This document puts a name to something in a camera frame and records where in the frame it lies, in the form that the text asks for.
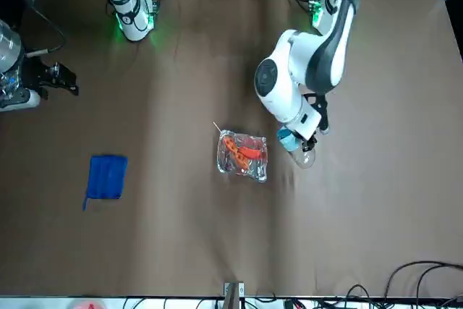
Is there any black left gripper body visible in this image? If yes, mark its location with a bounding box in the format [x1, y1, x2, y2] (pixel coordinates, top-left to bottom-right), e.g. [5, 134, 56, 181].
[302, 92, 331, 135]

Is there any orange skewered food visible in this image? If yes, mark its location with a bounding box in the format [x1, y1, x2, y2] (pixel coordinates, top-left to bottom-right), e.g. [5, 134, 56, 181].
[222, 136, 263, 174]

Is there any blue dishcloth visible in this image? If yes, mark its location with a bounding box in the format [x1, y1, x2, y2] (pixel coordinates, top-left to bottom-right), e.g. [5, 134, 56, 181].
[82, 155, 129, 212]

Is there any aluminium frame post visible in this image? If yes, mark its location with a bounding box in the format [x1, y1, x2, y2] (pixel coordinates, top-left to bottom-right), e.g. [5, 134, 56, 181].
[223, 282, 245, 309]

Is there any clear seasoning bottle blue lid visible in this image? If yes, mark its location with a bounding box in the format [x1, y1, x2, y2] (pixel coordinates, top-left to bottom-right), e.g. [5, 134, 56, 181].
[276, 126, 316, 169]

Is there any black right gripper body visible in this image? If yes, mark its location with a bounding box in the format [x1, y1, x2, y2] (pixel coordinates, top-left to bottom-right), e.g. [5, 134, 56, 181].
[20, 58, 55, 90]

